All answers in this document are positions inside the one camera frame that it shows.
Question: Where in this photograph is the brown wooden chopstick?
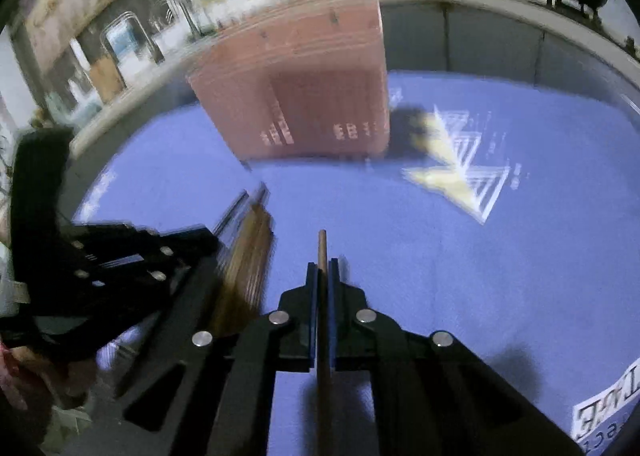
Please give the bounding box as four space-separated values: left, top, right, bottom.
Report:
213 184 273 337
317 230 333 455

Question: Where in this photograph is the person's left hand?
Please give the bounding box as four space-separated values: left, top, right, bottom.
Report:
0 340 97 437

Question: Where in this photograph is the brown wooden chopstick on table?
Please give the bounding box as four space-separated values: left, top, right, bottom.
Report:
213 184 273 337

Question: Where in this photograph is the blue printed tablecloth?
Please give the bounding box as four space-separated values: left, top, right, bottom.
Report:
75 72 639 455

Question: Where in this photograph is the pink perforated utensil basket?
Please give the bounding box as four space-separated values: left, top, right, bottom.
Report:
188 0 390 161

